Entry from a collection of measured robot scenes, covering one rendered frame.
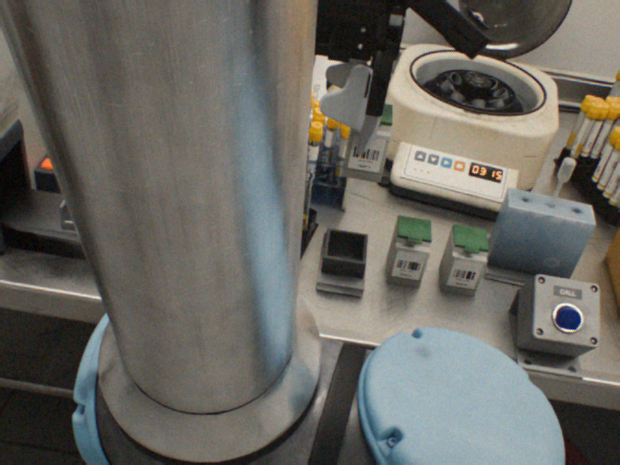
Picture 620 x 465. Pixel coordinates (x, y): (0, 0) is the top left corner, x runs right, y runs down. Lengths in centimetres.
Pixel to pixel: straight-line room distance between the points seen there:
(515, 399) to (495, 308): 44
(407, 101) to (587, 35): 46
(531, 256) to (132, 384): 61
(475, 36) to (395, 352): 34
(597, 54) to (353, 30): 77
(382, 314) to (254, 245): 56
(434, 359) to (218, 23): 27
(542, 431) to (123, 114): 29
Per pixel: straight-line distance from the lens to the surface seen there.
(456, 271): 80
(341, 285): 78
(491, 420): 38
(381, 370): 37
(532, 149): 97
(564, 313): 75
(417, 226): 80
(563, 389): 81
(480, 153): 96
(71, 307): 79
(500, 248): 85
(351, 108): 66
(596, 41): 133
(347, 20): 63
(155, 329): 26
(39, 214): 82
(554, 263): 87
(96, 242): 23
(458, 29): 64
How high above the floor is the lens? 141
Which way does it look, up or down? 39 degrees down
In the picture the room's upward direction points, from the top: 9 degrees clockwise
